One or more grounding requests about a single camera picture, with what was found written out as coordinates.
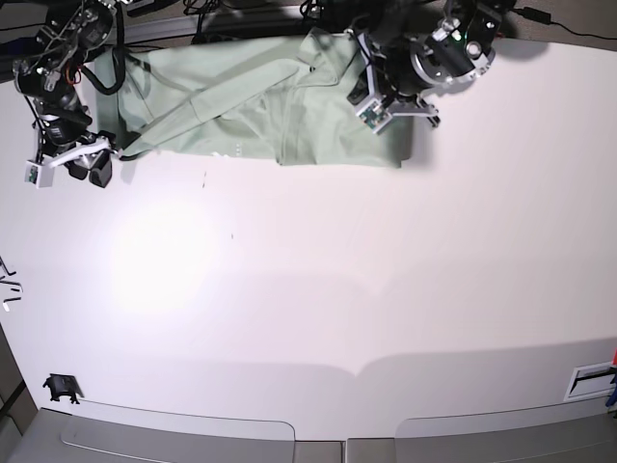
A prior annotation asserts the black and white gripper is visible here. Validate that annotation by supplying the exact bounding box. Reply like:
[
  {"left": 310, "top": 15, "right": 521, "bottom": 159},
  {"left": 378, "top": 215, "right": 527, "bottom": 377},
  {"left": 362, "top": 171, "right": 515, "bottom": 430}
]
[
  {"left": 42, "top": 131, "right": 118, "bottom": 187},
  {"left": 345, "top": 29, "right": 441, "bottom": 129}
]

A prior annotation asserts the light green T-shirt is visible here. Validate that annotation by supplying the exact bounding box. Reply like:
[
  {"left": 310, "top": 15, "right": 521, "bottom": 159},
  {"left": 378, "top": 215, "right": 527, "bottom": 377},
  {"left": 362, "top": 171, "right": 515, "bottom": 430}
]
[{"left": 96, "top": 29, "right": 413, "bottom": 169}]

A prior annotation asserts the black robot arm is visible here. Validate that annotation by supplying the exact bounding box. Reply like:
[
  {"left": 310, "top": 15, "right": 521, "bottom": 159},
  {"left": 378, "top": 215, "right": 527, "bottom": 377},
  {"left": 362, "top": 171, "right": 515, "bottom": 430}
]
[
  {"left": 13, "top": 1, "right": 126, "bottom": 188},
  {"left": 345, "top": 1, "right": 516, "bottom": 134}
]

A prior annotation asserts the black power adapter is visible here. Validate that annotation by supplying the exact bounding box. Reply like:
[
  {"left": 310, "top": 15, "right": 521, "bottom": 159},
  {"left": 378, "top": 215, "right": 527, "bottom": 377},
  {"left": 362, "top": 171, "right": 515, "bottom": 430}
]
[{"left": 518, "top": 7, "right": 553, "bottom": 25}]

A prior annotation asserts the black table clamp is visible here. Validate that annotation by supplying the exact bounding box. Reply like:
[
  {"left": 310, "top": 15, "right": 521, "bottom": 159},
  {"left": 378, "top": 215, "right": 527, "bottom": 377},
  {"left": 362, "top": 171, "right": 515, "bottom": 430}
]
[{"left": 42, "top": 373, "right": 84, "bottom": 404}]

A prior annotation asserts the grey chair left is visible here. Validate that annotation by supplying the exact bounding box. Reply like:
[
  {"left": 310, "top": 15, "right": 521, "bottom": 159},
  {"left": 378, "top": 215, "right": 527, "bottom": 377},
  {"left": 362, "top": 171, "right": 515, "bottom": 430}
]
[{"left": 8, "top": 409, "right": 344, "bottom": 462}]

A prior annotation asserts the grey chair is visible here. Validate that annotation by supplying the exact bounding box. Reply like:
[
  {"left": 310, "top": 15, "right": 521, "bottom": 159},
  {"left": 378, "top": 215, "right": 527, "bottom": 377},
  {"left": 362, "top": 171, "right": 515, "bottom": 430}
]
[
  {"left": 8, "top": 409, "right": 344, "bottom": 462},
  {"left": 345, "top": 398, "right": 616, "bottom": 462}
]

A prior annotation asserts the grey chair right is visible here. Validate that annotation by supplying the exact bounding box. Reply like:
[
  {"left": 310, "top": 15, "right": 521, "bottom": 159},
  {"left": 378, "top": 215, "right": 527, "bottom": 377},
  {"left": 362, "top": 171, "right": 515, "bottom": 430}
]
[{"left": 345, "top": 398, "right": 616, "bottom": 462}]

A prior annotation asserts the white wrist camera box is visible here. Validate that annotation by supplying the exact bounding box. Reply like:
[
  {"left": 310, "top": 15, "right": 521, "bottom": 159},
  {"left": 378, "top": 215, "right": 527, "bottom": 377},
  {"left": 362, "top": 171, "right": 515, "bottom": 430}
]
[
  {"left": 24, "top": 160, "right": 54, "bottom": 189},
  {"left": 357, "top": 98, "right": 392, "bottom": 134}
]

